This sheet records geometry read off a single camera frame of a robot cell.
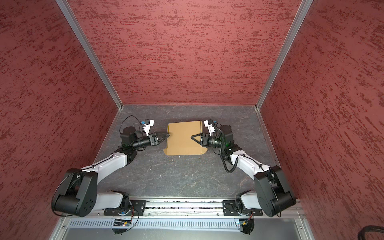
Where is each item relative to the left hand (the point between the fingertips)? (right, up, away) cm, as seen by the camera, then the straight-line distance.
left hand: (167, 138), depth 81 cm
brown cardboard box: (+7, -2, -2) cm, 7 cm away
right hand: (+14, -1, -3) cm, 14 cm away
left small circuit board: (-23, -41, -8) cm, 48 cm away
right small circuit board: (+40, -41, -10) cm, 58 cm away
